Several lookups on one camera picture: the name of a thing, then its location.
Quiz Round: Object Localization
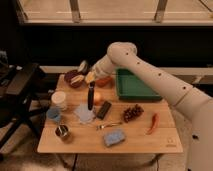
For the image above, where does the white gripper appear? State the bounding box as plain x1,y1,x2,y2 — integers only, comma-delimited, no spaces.
78,55,116,84

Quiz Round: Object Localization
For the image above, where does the black brush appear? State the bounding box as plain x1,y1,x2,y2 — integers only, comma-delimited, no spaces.
87,82,95,110

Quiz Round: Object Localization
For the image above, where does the white paper cup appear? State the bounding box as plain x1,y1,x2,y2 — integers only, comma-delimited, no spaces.
51,91,67,111

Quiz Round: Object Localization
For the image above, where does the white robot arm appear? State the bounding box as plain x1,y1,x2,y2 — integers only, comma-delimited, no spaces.
85,42,213,171

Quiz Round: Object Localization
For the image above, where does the banana in purple bowl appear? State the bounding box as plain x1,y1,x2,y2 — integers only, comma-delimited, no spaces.
71,75,84,84

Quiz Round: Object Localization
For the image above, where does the red bowl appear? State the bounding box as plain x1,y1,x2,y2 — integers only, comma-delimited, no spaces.
96,76,112,87

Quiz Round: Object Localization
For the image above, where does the orange apple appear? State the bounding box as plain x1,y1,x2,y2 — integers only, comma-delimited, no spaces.
93,92,102,105

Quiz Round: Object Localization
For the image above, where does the light blue cloth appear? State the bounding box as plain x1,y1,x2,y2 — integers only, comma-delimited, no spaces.
74,103,95,124

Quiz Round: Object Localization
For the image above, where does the wooden folding table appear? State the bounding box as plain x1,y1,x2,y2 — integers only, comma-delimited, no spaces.
37,76,183,154

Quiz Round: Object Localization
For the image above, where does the green plastic tray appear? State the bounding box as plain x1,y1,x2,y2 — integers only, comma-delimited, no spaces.
116,68,162,101

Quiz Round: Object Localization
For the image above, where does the black rectangular block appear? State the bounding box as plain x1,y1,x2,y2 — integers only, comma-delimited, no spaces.
96,101,111,120

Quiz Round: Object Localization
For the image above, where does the silver fork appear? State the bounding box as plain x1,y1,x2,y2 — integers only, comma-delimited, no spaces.
96,123,121,130

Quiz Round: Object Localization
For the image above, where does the dark grape bunch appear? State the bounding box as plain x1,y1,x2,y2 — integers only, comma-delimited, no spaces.
123,104,144,123

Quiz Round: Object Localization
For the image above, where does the metal can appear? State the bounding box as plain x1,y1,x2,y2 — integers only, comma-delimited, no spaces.
55,125,70,141

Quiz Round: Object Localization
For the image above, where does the black office chair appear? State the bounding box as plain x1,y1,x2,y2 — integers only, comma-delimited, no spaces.
0,50,48,149

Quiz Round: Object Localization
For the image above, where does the blue sponge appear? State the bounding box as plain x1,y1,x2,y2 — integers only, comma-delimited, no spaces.
103,129,126,147

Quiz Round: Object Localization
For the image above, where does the red chili pepper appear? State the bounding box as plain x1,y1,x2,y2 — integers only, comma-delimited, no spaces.
146,113,159,135

